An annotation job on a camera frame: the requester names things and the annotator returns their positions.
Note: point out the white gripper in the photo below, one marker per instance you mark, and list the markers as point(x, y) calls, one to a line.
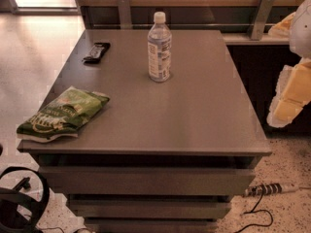
point(301, 28)

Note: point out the green jalapeno chip bag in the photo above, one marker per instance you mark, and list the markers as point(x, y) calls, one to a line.
point(63, 116)

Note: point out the white striped power strip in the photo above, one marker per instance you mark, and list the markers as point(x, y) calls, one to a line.
point(269, 189)

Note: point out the clear plastic water bottle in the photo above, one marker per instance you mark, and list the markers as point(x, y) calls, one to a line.
point(159, 49)

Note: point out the grey drawer cabinet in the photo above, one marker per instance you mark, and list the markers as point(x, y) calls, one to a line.
point(160, 157)

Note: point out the black chair base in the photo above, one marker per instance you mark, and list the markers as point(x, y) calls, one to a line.
point(10, 198)

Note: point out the wooden wall shelf unit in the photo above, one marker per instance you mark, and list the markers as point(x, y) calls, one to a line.
point(242, 22)

